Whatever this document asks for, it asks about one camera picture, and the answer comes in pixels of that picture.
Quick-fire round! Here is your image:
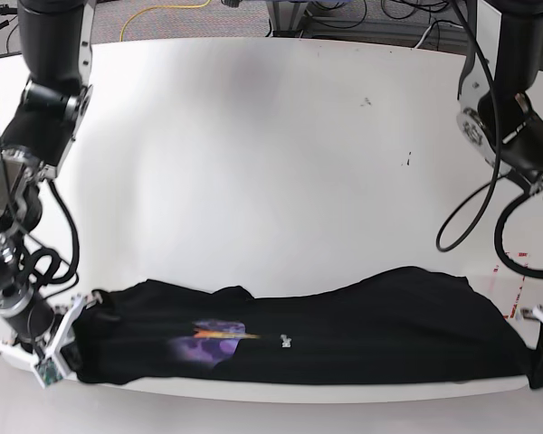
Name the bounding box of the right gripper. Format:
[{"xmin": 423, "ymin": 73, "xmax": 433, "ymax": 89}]
[{"xmin": 0, "ymin": 291, "xmax": 101, "ymax": 373}]

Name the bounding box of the black T-shirt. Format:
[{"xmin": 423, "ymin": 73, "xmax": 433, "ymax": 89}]
[{"xmin": 73, "ymin": 267, "xmax": 543, "ymax": 389}]

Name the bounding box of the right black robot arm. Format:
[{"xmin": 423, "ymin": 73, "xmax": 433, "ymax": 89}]
[{"xmin": 0, "ymin": 1, "xmax": 97, "ymax": 375}]

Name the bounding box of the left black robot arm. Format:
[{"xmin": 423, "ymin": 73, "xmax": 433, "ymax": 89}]
[{"xmin": 435, "ymin": 1, "xmax": 543, "ymax": 280}]

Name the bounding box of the red tape rectangle marking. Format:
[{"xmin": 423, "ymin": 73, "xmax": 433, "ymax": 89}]
[{"xmin": 489, "ymin": 263, "xmax": 525, "ymax": 319}]

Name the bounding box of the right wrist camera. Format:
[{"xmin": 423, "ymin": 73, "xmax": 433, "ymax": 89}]
[{"xmin": 33, "ymin": 358, "xmax": 63, "ymax": 389}]

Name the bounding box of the white cable on floor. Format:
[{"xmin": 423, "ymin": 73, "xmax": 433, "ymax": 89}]
[{"xmin": 414, "ymin": 22, "xmax": 470, "ymax": 50}]

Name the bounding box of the yellow cable on floor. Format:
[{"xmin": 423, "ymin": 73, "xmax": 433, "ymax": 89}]
[{"xmin": 119, "ymin": 0, "xmax": 212, "ymax": 42}]

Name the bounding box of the aluminium frame post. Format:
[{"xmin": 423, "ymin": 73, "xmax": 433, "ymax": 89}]
[{"xmin": 265, "ymin": 1, "xmax": 310, "ymax": 38}]

